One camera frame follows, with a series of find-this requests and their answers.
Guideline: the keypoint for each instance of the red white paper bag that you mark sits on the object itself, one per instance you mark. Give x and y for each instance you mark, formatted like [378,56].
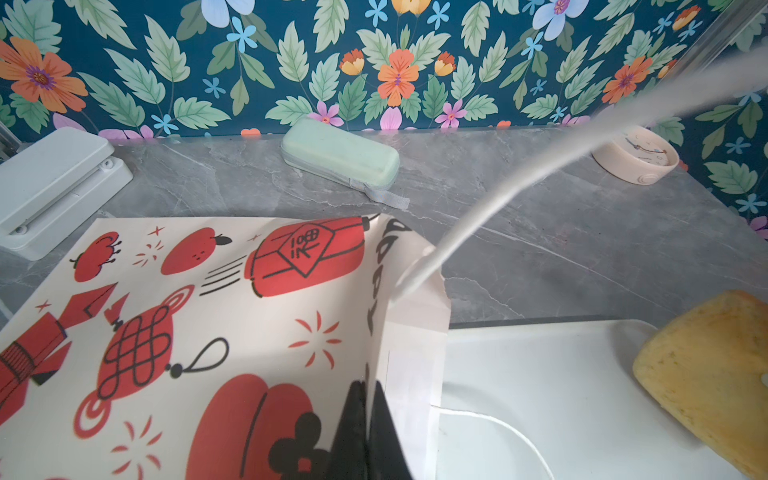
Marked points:
[224,347]

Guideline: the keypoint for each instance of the orange triangular fake bread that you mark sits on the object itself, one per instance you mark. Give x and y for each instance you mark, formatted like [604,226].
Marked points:
[708,369]

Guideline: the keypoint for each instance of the pink round alarm clock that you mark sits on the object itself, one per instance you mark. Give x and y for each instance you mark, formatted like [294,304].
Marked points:
[638,156]

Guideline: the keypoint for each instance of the white plastic tray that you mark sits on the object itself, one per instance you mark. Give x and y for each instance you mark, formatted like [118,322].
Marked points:
[559,401]

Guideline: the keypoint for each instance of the mint green glasses case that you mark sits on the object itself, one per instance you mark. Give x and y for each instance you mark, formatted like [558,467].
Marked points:
[348,159]

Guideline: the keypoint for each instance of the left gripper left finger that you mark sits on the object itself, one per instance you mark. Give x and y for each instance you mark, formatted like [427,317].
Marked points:
[348,454]

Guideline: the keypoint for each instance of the white flat box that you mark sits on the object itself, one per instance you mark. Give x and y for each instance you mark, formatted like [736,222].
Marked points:
[51,187]

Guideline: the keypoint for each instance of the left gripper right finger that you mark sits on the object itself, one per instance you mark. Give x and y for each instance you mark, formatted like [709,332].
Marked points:
[386,460]

